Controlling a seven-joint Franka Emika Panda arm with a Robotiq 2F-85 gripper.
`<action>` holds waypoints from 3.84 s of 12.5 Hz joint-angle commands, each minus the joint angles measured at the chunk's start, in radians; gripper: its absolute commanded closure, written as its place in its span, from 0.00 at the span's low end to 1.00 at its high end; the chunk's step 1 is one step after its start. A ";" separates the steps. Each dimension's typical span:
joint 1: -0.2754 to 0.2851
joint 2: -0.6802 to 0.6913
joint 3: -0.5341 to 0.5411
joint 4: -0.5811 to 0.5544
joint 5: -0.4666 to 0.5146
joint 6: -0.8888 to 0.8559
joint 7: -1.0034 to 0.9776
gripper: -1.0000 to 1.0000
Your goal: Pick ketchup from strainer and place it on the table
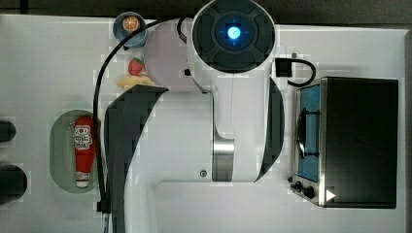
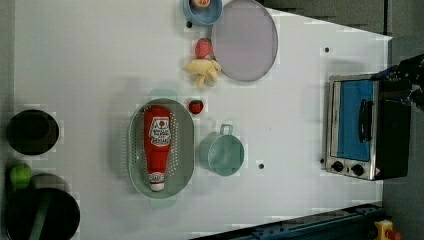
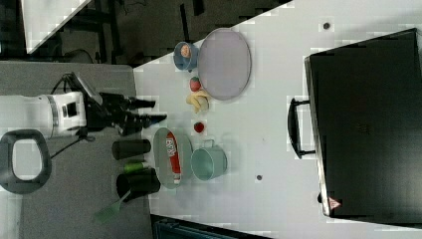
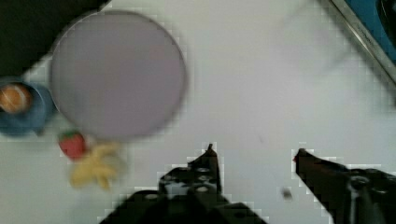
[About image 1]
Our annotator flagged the orange slice toy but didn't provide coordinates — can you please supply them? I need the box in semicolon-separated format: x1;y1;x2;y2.
122;16;140;33

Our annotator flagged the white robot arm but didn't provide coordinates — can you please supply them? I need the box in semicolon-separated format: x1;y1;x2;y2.
104;0;285;233

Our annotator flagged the red plush ketchup bottle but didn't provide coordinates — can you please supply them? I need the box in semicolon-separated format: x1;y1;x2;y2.
73;116;95;188

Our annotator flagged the yellow plush banana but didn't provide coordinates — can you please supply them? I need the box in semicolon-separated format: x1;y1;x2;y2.
117;75;155;88

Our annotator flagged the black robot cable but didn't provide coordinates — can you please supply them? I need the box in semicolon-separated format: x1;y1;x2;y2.
92;17;169;214

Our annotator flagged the purple round plate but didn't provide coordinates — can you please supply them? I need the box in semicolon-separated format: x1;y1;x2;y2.
144;17;203;92

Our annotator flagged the red plush strawberry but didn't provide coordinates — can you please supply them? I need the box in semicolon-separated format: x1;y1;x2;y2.
128;57;145;76

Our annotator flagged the blue bowl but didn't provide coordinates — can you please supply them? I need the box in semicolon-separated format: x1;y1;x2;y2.
112;12;150;49

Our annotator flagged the large black cup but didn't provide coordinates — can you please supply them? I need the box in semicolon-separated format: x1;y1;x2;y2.
0;164;27;205

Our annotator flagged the black toaster oven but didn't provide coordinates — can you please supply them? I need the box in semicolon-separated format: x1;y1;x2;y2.
289;77;398;209

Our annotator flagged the small black cup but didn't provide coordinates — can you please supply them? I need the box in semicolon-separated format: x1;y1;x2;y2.
0;120;17;143

